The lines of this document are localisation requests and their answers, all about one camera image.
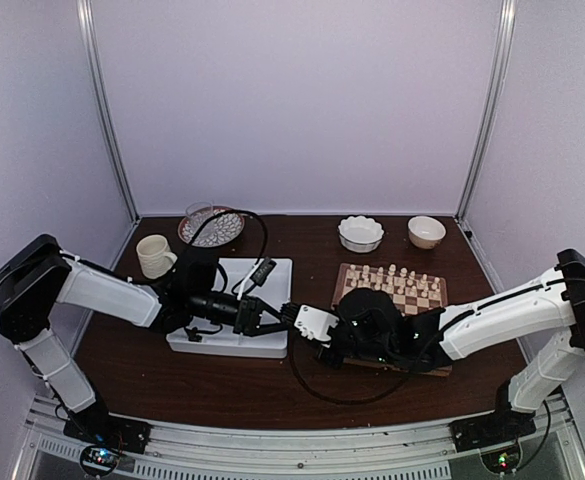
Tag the cream round bowl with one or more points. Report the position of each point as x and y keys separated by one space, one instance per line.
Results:
x=425 y=232

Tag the white queen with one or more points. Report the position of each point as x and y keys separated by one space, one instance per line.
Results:
x=391 y=273

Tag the white plastic compartment tray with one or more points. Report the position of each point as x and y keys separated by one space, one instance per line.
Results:
x=200 y=336

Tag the right aluminium frame post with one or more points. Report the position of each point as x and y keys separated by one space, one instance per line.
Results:
x=498 y=73

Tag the cream ribbed mug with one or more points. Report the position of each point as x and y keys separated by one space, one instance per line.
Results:
x=155 y=256

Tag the aluminium frame post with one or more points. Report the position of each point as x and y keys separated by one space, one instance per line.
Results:
x=90 y=42
x=498 y=73

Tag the left aluminium frame post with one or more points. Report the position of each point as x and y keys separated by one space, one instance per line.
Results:
x=90 y=42

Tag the wooden chessboard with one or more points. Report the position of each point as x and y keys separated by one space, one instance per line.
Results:
x=388 y=317

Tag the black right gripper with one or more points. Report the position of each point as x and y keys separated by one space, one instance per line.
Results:
x=332 y=362

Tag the white bishop left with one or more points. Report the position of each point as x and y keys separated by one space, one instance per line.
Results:
x=379 y=275

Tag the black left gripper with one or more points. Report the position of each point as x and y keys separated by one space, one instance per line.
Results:
x=248 y=325

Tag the white king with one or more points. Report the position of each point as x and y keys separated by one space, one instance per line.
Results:
x=402 y=277

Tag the white knight right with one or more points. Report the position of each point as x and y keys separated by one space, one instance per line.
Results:
x=423 y=280

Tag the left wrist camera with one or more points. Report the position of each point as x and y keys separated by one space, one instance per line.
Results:
x=256 y=277

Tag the patterned ceramic plate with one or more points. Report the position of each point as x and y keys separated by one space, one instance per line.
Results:
x=218 y=232

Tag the white bishop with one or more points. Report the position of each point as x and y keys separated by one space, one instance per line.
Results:
x=379 y=275
x=412 y=276

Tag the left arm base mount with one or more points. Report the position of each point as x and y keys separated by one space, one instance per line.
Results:
x=96 y=425

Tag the white scalloped bowl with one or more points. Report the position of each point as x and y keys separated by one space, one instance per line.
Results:
x=360 y=234

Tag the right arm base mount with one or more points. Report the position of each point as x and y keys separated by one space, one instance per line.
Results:
x=502 y=425

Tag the aluminium front rail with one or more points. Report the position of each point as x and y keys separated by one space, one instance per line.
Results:
x=413 y=451

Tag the white bishop right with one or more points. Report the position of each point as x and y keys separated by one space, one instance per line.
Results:
x=412 y=276

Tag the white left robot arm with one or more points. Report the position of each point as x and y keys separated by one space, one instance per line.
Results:
x=43 y=275

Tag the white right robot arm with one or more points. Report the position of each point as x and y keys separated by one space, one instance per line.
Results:
x=553 y=300

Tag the clear drinking glass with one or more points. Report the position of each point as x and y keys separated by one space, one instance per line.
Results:
x=197 y=214

